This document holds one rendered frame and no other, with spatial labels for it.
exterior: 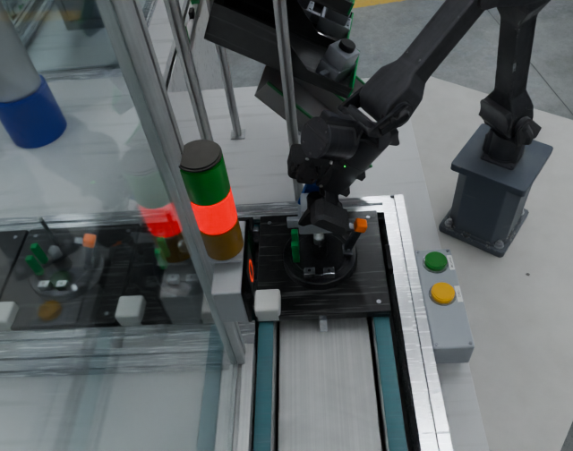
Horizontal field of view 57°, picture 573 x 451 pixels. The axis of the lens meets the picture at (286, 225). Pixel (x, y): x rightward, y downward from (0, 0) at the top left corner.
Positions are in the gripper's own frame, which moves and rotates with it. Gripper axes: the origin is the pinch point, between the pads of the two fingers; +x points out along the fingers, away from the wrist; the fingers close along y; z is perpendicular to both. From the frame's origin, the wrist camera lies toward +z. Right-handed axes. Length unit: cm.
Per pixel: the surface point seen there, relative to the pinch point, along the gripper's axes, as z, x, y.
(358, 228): -10.3, 0.7, 0.8
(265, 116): -5, 30, -60
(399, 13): -114, 58, -272
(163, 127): 30.0, -19.6, 20.3
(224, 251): 17.0, -6.1, 21.3
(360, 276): -16.0, 8.4, 4.4
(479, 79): -141, 39, -193
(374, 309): -17.5, 7.3, 11.4
